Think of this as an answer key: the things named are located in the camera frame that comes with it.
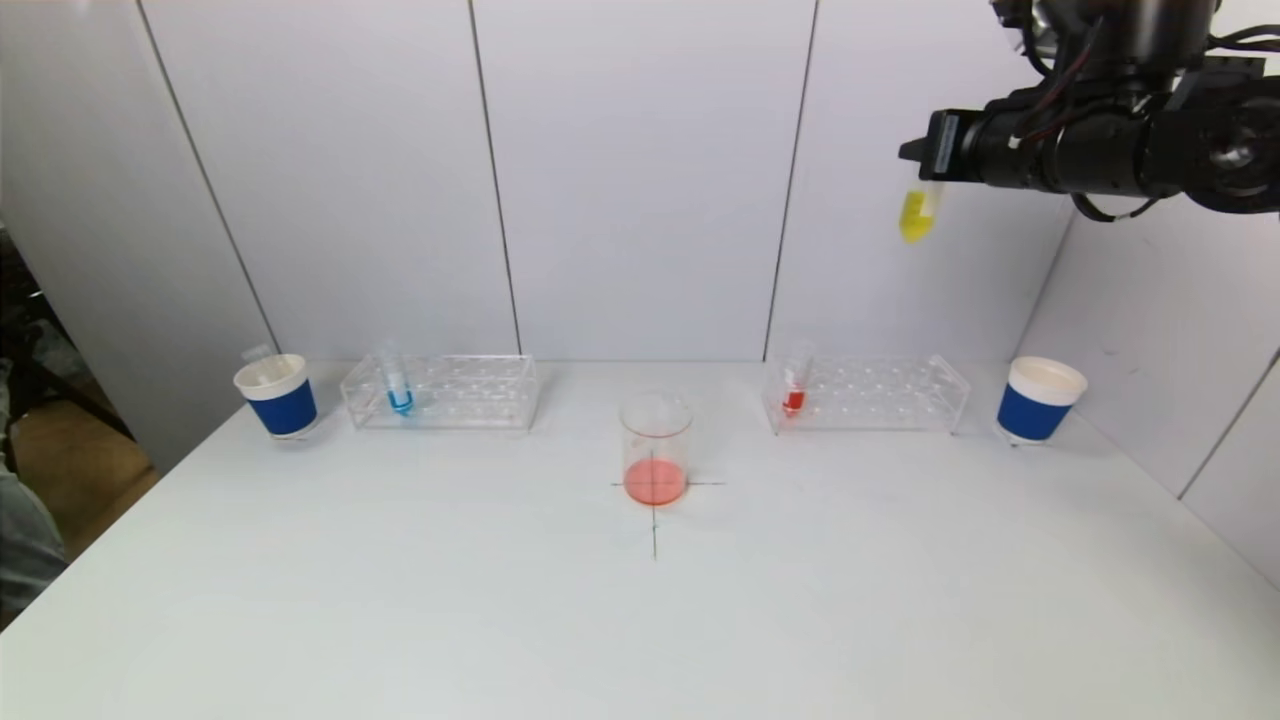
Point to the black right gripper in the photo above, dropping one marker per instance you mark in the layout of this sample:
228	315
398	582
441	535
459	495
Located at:
943	143

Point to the yellow pigment test tube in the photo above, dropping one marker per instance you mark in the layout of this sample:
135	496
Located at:
918	215

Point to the red pigment test tube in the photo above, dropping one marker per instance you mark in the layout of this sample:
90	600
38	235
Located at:
794	400
260	356

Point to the clear acrylic test tube rack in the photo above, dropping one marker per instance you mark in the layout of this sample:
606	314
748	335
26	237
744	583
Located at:
465	395
870	400

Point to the clear glass beaker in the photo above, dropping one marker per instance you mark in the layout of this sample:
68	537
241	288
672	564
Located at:
655	478

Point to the blue pigment test tube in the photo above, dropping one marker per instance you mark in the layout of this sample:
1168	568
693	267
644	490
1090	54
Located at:
398	398

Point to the blue white paper cup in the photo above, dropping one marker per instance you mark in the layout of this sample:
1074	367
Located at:
282	400
1035	405

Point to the grey chair seat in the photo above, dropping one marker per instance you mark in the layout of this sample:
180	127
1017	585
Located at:
22	550

